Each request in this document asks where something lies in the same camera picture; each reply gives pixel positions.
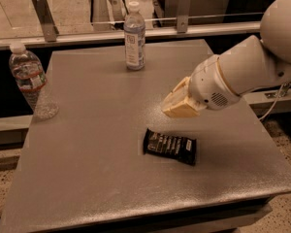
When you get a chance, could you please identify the right grey metal bracket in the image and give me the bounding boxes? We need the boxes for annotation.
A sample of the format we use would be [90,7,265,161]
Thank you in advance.
[177,0,191,33]

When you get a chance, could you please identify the white cable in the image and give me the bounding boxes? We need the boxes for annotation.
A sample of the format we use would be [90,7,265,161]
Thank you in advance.
[257,81,291,122]

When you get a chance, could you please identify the grey metal rail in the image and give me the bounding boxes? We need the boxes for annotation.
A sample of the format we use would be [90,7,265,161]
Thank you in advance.
[0,20,263,51]

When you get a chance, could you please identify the grey metal bracket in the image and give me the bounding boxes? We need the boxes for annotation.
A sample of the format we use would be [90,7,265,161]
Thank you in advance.
[177,0,191,33]
[31,0,59,42]

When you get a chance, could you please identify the blue label water bottle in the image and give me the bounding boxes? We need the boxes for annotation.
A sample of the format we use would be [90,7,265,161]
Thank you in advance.
[124,1,146,70]

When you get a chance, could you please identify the clear red label water bottle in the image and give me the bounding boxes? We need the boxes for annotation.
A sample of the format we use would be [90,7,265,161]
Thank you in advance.
[9,42,59,120]

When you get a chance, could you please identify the black rxbar chocolate wrapper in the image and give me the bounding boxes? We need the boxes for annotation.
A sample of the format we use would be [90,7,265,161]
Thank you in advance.
[143,129,197,166]

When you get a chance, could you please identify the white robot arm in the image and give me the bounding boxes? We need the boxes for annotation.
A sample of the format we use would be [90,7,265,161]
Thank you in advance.
[161,0,291,117]

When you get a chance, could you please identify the left grey metal bracket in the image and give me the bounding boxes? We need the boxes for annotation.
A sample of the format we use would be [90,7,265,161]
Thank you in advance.
[31,0,59,42]

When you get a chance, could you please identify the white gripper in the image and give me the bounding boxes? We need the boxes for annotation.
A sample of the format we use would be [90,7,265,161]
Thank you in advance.
[161,55,240,118]

